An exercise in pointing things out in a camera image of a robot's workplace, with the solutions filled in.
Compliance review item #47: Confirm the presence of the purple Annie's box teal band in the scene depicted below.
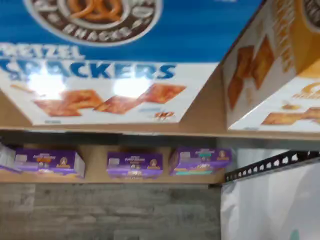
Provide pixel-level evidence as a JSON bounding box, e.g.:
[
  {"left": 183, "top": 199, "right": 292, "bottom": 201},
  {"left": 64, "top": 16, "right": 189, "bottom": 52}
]
[{"left": 169, "top": 146, "right": 234, "bottom": 176}]

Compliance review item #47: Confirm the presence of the purple Annie's box orange band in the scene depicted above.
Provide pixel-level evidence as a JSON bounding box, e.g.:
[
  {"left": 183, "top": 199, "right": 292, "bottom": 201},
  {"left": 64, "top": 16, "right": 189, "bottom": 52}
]
[{"left": 14, "top": 147, "right": 86, "bottom": 179}]

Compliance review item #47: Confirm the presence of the white backdrop sheet teal logo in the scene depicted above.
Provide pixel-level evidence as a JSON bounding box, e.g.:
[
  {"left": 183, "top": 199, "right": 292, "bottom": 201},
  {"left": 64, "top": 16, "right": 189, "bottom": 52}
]
[{"left": 217, "top": 138, "right": 320, "bottom": 240}]

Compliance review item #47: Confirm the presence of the yellow and white pretzel crackers box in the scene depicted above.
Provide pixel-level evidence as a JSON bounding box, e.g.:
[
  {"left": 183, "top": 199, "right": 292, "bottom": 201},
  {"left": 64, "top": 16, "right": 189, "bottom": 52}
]
[{"left": 221, "top": 0, "right": 320, "bottom": 132}]

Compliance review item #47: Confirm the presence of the wooden shelf board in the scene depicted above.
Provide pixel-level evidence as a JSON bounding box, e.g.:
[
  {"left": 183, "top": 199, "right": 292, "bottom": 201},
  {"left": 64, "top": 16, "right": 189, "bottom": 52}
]
[{"left": 0, "top": 59, "right": 320, "bottom": 141}]

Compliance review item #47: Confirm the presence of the blue pretzel crackers box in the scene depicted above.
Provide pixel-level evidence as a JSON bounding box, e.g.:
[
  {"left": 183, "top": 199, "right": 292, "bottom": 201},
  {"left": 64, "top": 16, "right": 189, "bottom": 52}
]
[{"left": 0, "top": 0, "right": 267, "bottom": 126}]

